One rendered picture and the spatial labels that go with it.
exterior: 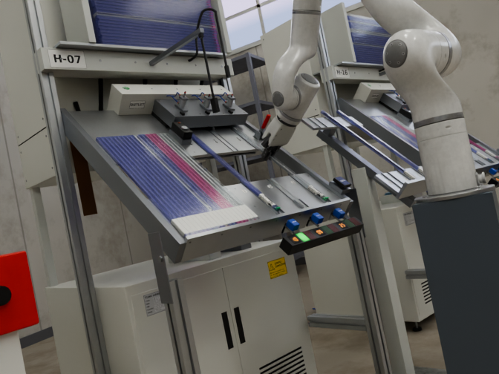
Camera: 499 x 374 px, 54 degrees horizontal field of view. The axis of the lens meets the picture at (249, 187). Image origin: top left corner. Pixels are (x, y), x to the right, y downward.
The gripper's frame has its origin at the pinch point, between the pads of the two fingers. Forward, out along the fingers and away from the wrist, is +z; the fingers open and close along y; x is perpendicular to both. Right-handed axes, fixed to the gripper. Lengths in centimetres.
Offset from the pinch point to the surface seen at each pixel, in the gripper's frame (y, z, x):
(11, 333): 95, 12, 32
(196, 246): 54, -4, 33
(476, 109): -334, 32, -58
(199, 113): 16.8, -1.2, -22.7
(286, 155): -8.0, 0.2, 1.7
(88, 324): 64, 48, 17
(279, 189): 12.2, -2.6, 19.1
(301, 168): -8.0, -0.6, 10.0
